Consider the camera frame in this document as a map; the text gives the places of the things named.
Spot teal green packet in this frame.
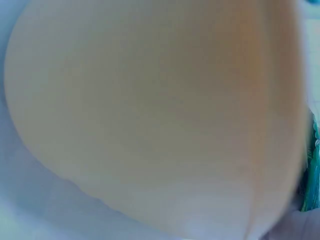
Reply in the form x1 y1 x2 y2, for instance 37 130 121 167
298 107 320 213

